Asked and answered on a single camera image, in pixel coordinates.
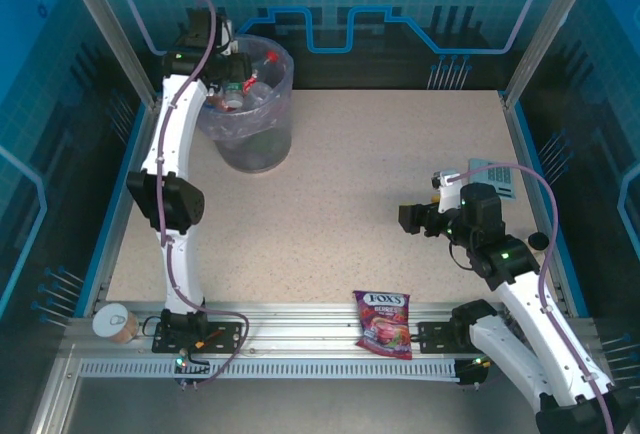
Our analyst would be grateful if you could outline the small green-cap bottle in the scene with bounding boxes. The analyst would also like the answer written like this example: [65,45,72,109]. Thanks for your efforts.
[223,81,246,111]

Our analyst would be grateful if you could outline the small Coca-Cola bottle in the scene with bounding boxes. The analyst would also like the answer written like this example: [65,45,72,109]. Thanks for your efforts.
[241,50,282,94]

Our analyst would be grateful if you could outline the clear plastic bin liner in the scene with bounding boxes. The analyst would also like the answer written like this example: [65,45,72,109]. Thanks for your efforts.
[194,35,295,141]

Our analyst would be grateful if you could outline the grey calculator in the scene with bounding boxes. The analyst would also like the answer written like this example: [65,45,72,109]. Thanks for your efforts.
[467,157,518,201]

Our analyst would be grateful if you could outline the Fox's berries candy bag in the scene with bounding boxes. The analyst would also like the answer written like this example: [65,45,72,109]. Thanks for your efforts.
[352,289,416,361]

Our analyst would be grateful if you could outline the pull-tab tin can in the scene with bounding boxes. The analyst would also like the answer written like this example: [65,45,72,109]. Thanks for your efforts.
[91,303,139,345]

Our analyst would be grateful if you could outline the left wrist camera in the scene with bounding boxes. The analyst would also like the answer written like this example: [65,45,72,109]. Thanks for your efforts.
[218,17,240,55]

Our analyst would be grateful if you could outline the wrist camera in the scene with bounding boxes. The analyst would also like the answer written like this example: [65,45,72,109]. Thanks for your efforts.
[218,17,240,55]
[430,169,464,214]

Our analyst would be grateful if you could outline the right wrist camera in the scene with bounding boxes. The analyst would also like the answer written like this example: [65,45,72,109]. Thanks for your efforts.
[430,169,464,214]

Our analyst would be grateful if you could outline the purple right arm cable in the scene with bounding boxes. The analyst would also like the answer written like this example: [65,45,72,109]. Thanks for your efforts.
[449,162,616,434]

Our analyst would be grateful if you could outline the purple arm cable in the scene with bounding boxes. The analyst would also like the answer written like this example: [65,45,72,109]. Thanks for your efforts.
[449,162,616,434]
[149,0,251,388]

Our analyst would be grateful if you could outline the round wire mesh bin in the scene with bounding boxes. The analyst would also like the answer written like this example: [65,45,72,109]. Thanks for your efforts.
[192,35,295,173]

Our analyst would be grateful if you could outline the aluminium frame post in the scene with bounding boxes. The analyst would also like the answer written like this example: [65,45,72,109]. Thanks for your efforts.
[498,0,599,110]
[53,0,162,108]

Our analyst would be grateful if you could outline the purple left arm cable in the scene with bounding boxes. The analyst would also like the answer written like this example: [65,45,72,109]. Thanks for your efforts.
[149,0,251,388]

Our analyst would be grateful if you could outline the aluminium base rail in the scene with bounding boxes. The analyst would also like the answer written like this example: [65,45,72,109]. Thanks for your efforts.
[64,300,591,360]

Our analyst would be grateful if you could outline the white slotted cable duct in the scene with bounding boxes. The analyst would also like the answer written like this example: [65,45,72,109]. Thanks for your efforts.
[78,357,462,381]

